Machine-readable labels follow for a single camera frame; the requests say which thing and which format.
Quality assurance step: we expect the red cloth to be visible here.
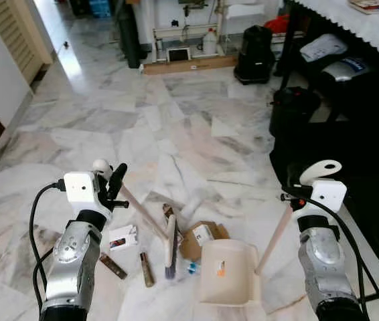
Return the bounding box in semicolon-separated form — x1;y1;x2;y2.
264;15;291;35

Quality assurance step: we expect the white framed tablet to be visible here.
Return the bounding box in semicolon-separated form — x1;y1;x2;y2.
167;47;192;64

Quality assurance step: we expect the black backpack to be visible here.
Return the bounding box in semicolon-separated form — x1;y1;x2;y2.
234;25;277;86

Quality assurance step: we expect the white cushion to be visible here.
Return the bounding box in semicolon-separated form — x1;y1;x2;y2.
299;33;349;63

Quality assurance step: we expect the louvered wooden door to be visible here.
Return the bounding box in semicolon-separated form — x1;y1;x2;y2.
0;0;56;85

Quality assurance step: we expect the beige dustpan with long handle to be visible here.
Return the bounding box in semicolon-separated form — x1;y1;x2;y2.
198;199;296;308

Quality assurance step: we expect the long wooden plank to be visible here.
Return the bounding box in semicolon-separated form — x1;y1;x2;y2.
142;55;239;75

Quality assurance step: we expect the brown cardboard piece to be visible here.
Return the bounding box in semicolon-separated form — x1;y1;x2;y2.
179;221;231;262

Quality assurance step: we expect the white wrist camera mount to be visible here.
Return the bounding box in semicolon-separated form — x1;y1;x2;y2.
63;171;104;205
299;159;348;215

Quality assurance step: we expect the brown stick wrapper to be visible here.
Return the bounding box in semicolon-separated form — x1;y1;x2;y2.
140;251;156;288
98;252;129;280

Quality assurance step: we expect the colourful book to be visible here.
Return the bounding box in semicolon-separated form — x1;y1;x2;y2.
348;0;379;15

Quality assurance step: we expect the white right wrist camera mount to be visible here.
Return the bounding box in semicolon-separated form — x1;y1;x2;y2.
299;159;348;215

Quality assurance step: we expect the tall black bag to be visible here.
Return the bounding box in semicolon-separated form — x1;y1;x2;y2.
115;0;148;70

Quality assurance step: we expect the grey bag with blue label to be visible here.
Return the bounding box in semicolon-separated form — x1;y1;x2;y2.
319;57;372;85

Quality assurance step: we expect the small white box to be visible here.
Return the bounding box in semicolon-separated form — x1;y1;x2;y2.
192;224;216;246

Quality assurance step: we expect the small white printed carton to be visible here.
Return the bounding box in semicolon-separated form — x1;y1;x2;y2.
108;225;139;252

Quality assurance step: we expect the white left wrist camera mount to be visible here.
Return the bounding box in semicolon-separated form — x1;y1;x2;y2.
63;171;104;205

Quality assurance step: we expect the white metal rack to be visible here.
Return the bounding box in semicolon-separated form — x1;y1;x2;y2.
138;0;291;61

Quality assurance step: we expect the beige broom with wooden handle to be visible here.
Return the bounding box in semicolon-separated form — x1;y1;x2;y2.
92;158;179;280

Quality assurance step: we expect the table with white lace cloth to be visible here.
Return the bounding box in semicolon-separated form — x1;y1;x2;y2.
287;0;379;66

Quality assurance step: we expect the blue crate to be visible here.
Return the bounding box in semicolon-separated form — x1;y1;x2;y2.
88;0;114;18

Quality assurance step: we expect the white plastic bottle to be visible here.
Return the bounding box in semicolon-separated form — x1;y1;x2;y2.
202;28;219;56

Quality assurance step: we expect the black fabric chair metal frame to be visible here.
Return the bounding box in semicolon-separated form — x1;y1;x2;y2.
269;130;379;302

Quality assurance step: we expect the round black bag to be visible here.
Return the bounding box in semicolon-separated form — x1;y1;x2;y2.
269;86;322;139

